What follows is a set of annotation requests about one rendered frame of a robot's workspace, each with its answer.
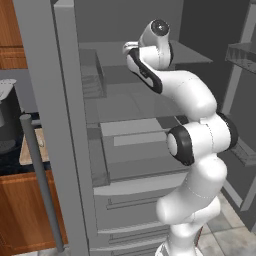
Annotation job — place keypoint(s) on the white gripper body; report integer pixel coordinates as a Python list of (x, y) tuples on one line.
[(129, 46)]

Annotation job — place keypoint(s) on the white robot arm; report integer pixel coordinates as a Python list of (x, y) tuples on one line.
[(196, 96)]

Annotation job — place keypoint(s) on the grey fridge shelf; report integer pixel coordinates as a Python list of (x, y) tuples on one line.
[(110, 53)]

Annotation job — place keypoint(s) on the grey fridge door bin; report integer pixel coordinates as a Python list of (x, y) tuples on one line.
[(98, 160), (245, 153), (91, 75)]

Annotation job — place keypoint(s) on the grey fridge cabinet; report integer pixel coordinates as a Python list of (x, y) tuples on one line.
[(133, 100)]

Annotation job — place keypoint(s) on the grey fridge crisper drawer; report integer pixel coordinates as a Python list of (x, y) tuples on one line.
[(133, 146)]

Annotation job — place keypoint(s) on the grey fridge door with bins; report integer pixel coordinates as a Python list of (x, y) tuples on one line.
[(240, 100)]

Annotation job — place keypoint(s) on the grey fish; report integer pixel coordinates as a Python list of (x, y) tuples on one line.
[(41, 142)]

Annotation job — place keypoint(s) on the tan wooden cutting board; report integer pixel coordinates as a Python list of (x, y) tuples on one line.
[(28, 151)]

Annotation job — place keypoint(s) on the grey pot with lid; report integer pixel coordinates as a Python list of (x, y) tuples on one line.
[(8, 116)]

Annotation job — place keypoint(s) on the grey freezer drawer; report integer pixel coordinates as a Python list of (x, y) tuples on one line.
[(133, 238), (130, 203)]

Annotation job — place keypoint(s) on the brown wooden base cupboard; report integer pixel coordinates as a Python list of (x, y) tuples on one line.
[(23, 213)]

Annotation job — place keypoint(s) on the brown wooden wall cupboard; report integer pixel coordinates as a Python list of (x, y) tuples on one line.
[(11, 33)]

